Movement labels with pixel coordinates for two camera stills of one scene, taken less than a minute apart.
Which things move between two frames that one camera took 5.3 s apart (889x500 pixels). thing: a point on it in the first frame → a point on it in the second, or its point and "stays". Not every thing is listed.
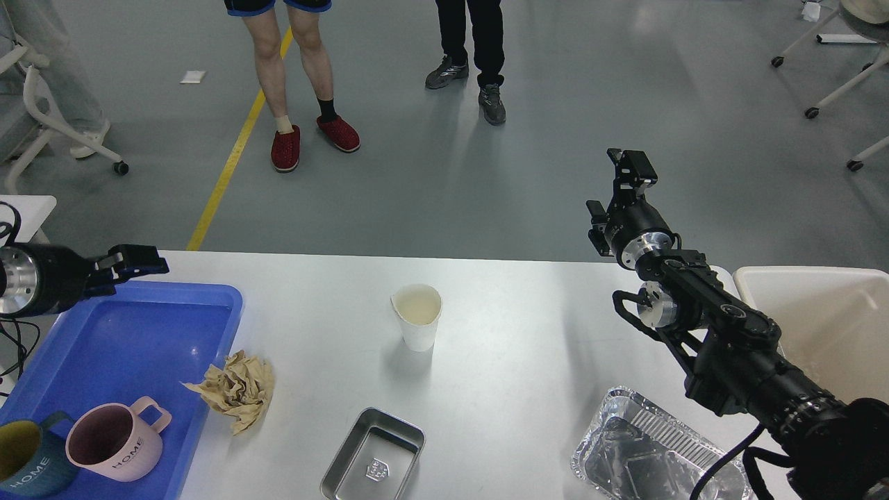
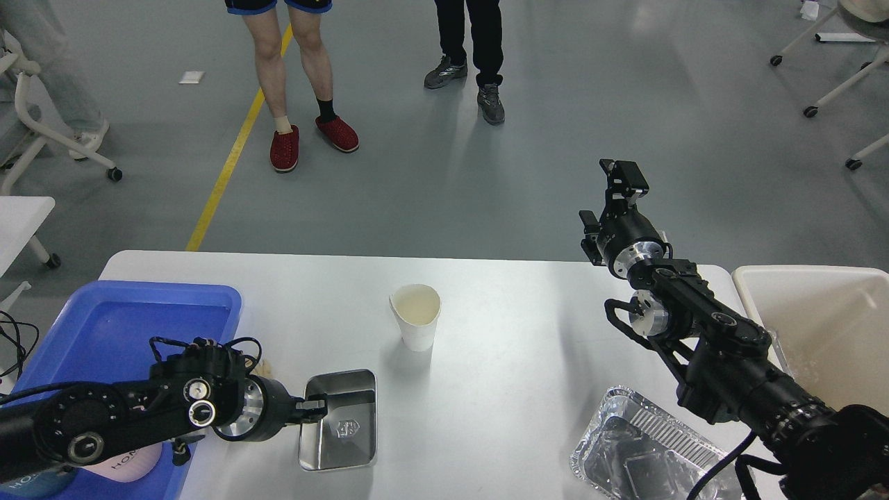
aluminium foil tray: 638,447 stays
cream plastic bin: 833,321 stays
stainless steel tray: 377,460 → 346,438
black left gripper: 38,280 → 269,407
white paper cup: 418,307 stays
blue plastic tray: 144,340 stays
